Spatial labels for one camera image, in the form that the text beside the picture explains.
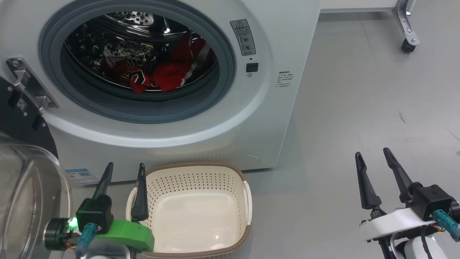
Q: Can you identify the grey metal leg with caster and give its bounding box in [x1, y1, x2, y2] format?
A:
[392, 0, 420, 54]

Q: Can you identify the cream perforated laundry basket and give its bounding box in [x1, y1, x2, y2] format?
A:
[126, 163, 252, 259]

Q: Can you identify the white table board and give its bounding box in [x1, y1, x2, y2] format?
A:
[320, 0, 399, 14]

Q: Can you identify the blue energy label sticker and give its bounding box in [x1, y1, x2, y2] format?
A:
[65, 168, 99, 186]

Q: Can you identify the metal door hinge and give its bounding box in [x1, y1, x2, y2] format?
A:
[6, 57, 59, 112]

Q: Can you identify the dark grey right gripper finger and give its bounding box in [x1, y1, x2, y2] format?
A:
[355, 151, 382, 210]
[383, 147, 414, 204]

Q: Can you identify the small printed text label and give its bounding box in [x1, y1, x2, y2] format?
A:
[276, 70, 293, 88]

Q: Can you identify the grey warning sticker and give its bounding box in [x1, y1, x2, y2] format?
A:
[230, 19, 257, 56]

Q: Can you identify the grey rubber door gasket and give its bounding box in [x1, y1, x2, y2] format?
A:
[39, 0, 236, 124]

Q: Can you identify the black glass washing machine door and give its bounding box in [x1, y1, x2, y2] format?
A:
[0, 76, 72, 259]

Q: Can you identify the teal cable connector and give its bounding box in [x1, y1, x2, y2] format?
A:
[75, 222, 97, 258]
[432, 209, 460, 242]

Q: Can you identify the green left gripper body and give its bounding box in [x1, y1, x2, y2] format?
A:
[43, 218, 155, 252]

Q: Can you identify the red white sports jersey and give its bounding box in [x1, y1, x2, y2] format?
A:
[101, 34, 216, 94]

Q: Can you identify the white front-load washing machine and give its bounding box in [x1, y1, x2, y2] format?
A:
[0, 0, 321, 182]

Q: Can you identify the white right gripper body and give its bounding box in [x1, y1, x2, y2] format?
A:
[359, 208, 437, 241]

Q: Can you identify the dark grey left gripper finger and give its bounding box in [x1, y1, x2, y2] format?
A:
[92, 162, 114, 200]
[131, 163, 149, 222]

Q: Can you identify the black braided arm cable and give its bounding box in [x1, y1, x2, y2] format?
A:
[420, 225, 437, 259]

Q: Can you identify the steel perforated washer drum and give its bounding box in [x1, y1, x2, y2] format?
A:
[61, 11, 220, 92]

